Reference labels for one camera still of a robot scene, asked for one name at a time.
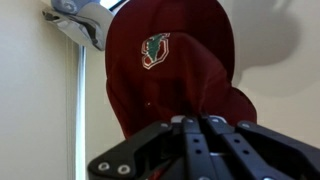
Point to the maroon baseball cap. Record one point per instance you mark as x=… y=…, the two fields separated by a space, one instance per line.
x=173 y=86

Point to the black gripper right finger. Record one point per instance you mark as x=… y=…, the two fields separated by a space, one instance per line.
x=266 y=153

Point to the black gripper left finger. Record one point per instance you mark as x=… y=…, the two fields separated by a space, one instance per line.
x=150 y=153

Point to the grey baseball cap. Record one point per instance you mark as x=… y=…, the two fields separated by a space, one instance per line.
x=83 y=20

